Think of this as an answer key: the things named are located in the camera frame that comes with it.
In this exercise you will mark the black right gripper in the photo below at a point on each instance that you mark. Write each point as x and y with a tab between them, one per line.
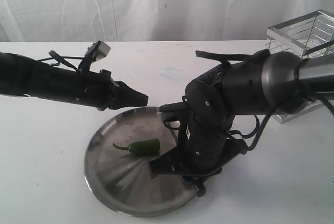
201	150

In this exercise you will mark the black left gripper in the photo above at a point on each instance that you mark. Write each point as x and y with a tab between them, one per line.
99	90

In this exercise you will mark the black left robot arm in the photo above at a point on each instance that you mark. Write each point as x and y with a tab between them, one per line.
22	76

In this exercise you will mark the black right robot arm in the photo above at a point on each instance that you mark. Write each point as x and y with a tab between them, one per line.
225	110

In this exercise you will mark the green chili pepper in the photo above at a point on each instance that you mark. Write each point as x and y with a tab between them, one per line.
149	147

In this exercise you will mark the round steel plate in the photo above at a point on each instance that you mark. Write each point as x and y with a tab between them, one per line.
122	181

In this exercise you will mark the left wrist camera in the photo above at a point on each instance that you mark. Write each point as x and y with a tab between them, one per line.
97	51

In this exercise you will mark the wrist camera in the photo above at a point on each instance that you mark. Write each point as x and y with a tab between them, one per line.
173	111
97	51

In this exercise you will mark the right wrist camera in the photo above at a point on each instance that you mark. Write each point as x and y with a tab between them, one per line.
173	111

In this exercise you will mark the chrome wire utensil holder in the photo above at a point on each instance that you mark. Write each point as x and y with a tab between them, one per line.
307	36

